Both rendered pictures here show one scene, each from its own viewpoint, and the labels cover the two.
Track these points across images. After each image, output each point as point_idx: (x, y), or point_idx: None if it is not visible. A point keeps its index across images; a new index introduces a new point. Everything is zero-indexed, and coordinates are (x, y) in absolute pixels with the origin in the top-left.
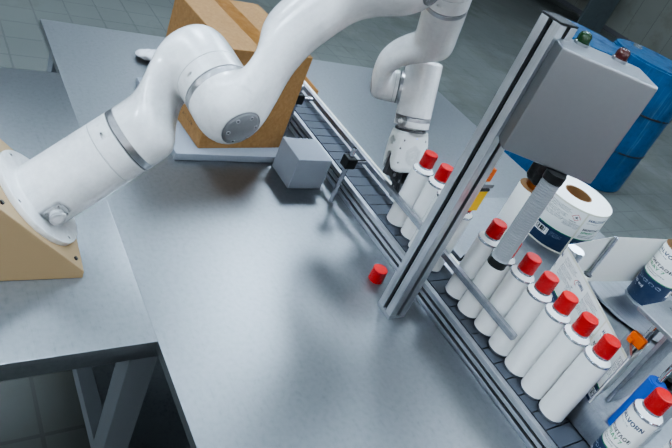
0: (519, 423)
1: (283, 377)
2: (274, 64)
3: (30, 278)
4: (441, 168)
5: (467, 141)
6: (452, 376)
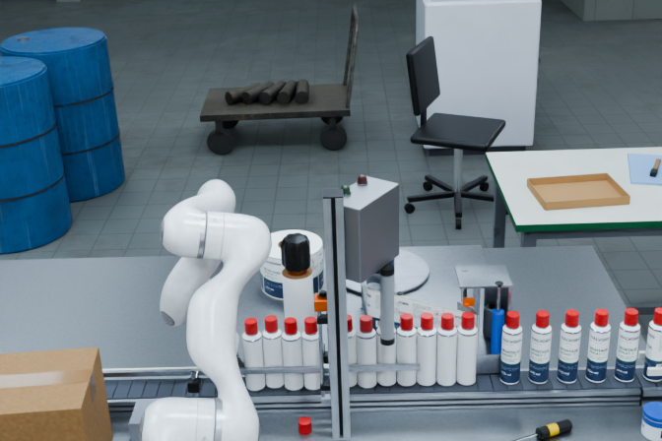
0: (464, 403)
1: None
2: (239, 375)
3: None
4: (270, 323)
5: (133, 277)
6: (413, 423)
